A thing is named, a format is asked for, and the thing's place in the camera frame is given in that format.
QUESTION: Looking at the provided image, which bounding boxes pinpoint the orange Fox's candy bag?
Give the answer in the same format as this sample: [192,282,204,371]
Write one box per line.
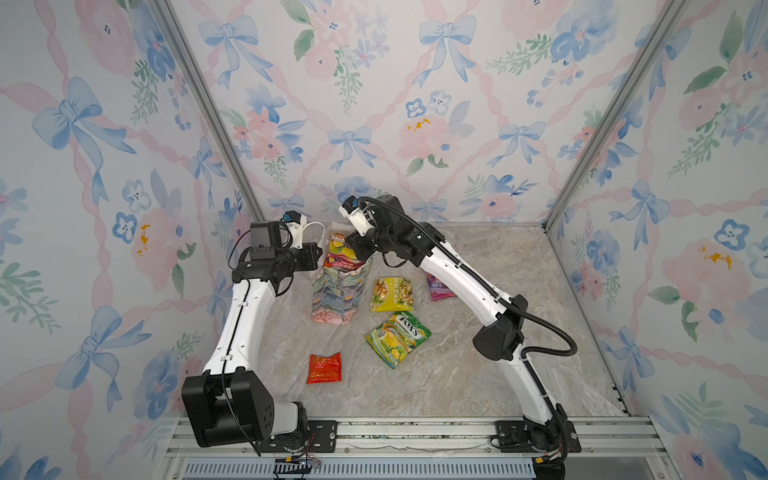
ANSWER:
[324,232,365,272]

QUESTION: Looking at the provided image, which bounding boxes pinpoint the floral paper gift bag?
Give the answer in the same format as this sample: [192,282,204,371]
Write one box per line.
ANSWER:
[311,222,370,325]

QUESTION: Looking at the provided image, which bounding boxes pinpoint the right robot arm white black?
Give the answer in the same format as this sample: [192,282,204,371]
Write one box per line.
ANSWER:
[339,195,578,459]

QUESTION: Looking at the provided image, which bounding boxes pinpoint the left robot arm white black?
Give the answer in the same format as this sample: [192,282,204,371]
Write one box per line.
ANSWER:
[181,242,322,453]

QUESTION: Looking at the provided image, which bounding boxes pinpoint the yellow candy bag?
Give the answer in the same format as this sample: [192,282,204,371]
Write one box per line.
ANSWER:
[370,277,414,312]

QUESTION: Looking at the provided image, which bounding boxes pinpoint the purple berries candy bag upper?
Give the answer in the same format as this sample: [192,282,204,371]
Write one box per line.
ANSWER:
[426,273,457,301]

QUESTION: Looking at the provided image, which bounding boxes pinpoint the green lemon candy bag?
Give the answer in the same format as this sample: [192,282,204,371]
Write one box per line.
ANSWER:
[365,311,432,369]

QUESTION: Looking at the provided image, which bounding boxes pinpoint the small red snack packet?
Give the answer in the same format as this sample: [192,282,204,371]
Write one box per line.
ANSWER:
[306,352,343,384]

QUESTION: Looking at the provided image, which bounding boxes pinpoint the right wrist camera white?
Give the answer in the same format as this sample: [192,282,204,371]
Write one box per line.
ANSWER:
[339,195,374,236]

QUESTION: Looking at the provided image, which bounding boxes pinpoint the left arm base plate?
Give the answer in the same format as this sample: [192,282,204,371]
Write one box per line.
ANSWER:
[256,420,339,455]

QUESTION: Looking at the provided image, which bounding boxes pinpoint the left aluminium corner post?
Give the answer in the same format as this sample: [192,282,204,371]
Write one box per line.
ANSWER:
[147,0,265,221]

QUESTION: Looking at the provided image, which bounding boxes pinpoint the aluminium corner post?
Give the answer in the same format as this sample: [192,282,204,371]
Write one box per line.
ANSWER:
[542,0,689,234]
[147,0,265,221]

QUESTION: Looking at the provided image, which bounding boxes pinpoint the black connector with wires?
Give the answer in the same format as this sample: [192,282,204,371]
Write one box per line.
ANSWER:
[272,453,322,479]

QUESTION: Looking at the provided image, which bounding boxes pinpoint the black corrugated cable conduit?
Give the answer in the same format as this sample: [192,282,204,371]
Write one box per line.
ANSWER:
[359,196,579,359]

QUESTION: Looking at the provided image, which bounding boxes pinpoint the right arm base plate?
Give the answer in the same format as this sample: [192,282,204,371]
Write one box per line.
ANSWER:
[491,419,582,455]

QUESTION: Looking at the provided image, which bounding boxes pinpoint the aluminium mounting rail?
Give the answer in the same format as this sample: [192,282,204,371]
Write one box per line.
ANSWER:
[157,416,670,461]

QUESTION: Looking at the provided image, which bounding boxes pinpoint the right aluminium corner post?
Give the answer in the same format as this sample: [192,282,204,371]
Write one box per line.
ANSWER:
[542,0,689,234]

